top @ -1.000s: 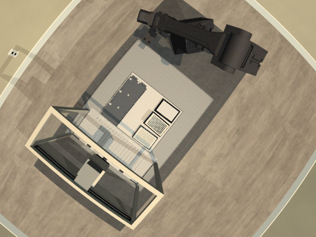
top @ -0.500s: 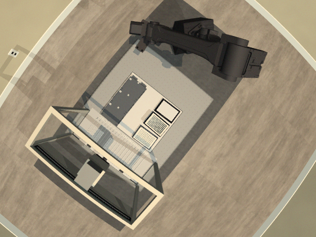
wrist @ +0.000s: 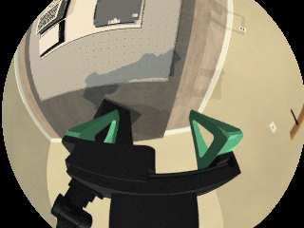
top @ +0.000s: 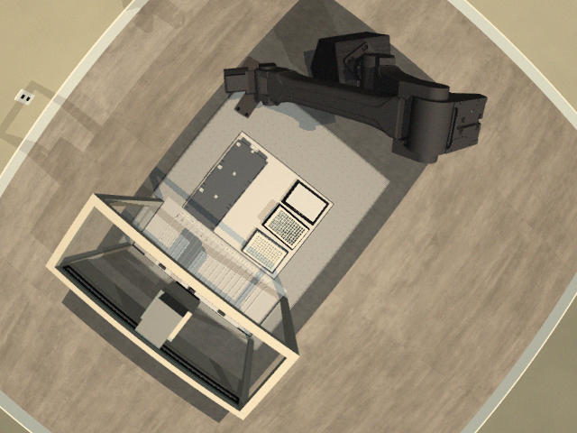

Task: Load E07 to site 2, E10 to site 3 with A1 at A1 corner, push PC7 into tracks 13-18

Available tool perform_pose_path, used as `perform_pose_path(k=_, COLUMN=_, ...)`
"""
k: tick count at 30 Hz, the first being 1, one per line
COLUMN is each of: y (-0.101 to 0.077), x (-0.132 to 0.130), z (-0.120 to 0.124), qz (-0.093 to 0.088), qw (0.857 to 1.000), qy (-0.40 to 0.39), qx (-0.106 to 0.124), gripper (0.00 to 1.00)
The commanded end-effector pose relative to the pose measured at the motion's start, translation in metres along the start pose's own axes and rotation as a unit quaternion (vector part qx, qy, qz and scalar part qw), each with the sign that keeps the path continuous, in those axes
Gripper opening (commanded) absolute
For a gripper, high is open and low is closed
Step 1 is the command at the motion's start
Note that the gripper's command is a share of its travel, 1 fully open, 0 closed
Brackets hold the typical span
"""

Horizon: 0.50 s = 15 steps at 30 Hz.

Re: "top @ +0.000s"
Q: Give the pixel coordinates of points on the white well plate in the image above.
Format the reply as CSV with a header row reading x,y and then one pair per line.
x,y
262,242

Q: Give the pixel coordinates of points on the cream deep-well block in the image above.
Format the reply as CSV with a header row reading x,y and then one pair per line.
x,y
290,228

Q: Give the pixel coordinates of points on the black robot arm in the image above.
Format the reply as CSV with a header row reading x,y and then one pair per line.
x,y
425,123

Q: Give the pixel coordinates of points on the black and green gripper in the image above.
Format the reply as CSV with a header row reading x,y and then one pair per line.
x,y
251,63

